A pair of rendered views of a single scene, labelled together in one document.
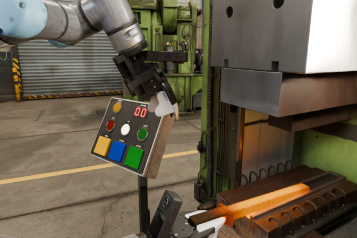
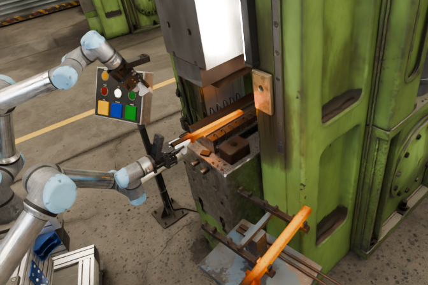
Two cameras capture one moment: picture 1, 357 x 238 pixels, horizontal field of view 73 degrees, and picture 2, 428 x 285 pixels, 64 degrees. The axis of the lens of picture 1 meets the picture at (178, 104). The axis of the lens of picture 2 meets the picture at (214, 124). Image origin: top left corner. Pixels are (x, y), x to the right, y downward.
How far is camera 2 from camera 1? 0.93 m
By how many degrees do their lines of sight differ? 23
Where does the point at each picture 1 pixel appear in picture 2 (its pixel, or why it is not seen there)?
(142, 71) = (125, 75)
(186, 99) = not seen: hidden behind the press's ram
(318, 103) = (227, 72)
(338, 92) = (240, 61)
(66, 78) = not seen: outside the picture
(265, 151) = (221, 90)
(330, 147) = not seen: hidden behind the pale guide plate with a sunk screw
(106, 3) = (98, 51)
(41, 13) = (75, 75)
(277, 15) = (190, 38)
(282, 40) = (195, 51)
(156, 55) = (131, 64)
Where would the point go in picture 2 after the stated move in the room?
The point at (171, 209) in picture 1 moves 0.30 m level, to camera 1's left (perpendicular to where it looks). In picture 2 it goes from (159, 142) to (88, 157)
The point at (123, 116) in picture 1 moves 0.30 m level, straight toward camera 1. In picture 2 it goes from (113, 82) to (122, 106)
